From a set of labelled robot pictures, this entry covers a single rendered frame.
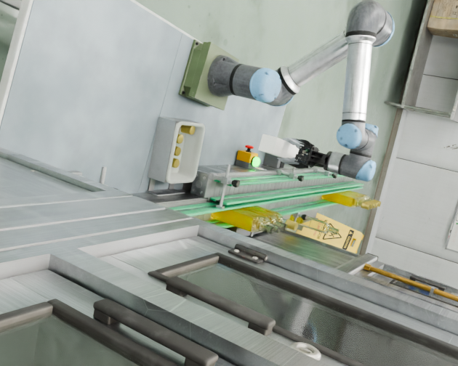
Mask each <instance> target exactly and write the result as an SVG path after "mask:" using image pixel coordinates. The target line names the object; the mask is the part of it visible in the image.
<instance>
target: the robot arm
mask: <svg viewBox="0 0 458 366"><path fill-rule="evenodd" d="M394 30H395V23H394V21H393V18H392V16H391V15H390V13H389V12H387V11H386V10H385V9H384V8H383V7H382V5H381V4H379V3H378V2H376V1H373V0H364V1H360V2H358V3H357V4H356V5H355V6H354V7H353V8H352V9H351V11H350V13H349V15H348V18H347V24H346V26H345V29H344V30H343V32H341V33H339V34H338V35H336V36H335V37H334V38H332V39H330V40H329V41H327V42H326V43H324V44H322V45H321V46H319V47H318V48H317V49H315V50H313V51H312V52H311V53H309V54H307V55H305V56H304V57H303V58H301V59H300V60H298V61H296V62H295V63H294V64H292V65H290V66H289V67H287V66H281V67H280V68H278V69H277V70H271V69H270V68H260V67H256V66H251V65H245V64H241V63H239V62H237V61H235V60H234V59H232V58H231V57H228V56H224V55H220V56H218V57H216V58H215V59H214V61H213V62H212V64H211V66H210V68H209V72H208V78H207V83H208V87H209V90H210V92H211V93H212V94H213V95H214V96H218V97H226V96H231V95H235V96H239V97H244V98H248V99H253V100H256V101H259V102H263V103H266V104H269V105H271V106H275V107H280V106H284V105H287V104H288V103H290V102H291V101H292V99H293V96H294V95H295V94H297V93H298V92H299V91H300V87H301V86H302V85H303V84H306V83H307V82H308V81H310V80H312V79H313V78H315V77H316V76H318V75H320V74H322V73H323V72H324V71H326V70H328V69H329V68H331V67H333V66H334V65H336V64H337V63H339V62H341V61H342V60H344V59H345V58H347V65H346V74H345V90H344V99H343V109H342V125H341V126H340V127H339V129H338V130H337V141H338V142H339V144H340V145H342V146H343V147H346V148H347V149H350V154H349V155H346V154H344V153H340V152H332V151H328V153H327V154H323V153H320V150H318V148H317V147H315V145H312V144H311V143H310V142H309V141H307V140H304V139H294V138H283V139H282V140H285V141H287V142H290V143H291V144H292V145H296V147H297V148H298V149H299V152H298V154H296V156H295V158H282V157H277V159H279V160H280V161H281V162H283V163H286V164H288V165H290V166H293V167H295V168H308V166H309V167H311V168H312V167H314V166H317V167H322V168H324V170H325V171H329V172H332V173H334V175H335V176H336V175H337V174H339V175H342V176H347V177H350V178H353V179H356V180H361V181H365V182H369V181H370V180H371V179H372V178H373V176H374V173H375V170H376V169H375V168H376V163H375V162H374V161H372V160H371V156H372V153H373V150H374V145H375V142H376V139H377V134H378V130H379V128H378V127H377V126H375V125H372V124H368V123H366V109H367V100H368V91H369V75H370V66H371V50H372V47H373V46H374V47H377V46H383V45H385V44H386V43H387V42H388V41H389V40H390V39H391V38H392V36H393V34H394Z"/></svg>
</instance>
